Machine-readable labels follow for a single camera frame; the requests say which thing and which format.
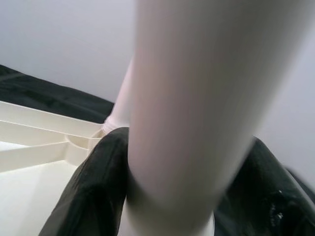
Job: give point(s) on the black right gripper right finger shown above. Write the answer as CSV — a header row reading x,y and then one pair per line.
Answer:
x,y
265,196

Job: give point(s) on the white plastic table top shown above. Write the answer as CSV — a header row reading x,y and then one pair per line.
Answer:
x,y
37,159

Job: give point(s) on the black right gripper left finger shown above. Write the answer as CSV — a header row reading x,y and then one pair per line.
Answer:
x,y
93,191

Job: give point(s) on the white plastic table leg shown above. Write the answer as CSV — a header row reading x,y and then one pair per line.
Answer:
x,y
197,98
121,103

